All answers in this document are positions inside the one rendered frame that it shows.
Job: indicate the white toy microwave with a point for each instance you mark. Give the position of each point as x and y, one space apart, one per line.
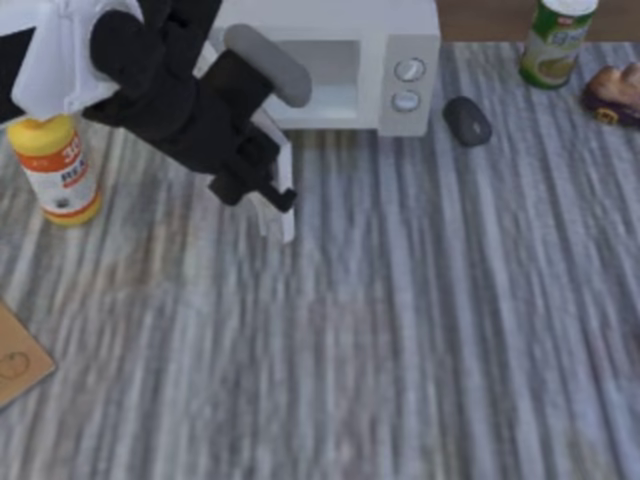
350 55

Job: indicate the yellow spray bottle white trigger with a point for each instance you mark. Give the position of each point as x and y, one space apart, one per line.
60 165

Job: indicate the black computer mouse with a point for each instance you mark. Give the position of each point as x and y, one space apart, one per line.
467 121

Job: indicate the black flat object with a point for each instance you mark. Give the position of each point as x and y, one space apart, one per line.
12 75

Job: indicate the wooden cutting board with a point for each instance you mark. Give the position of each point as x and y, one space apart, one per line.
20 360

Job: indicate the green labelled can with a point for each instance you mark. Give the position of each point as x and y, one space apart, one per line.
552 45

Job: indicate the bread in purple wrapper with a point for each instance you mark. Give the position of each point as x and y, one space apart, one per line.
615 90

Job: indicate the gray rounded wrist camera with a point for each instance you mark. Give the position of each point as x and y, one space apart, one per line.
272 62

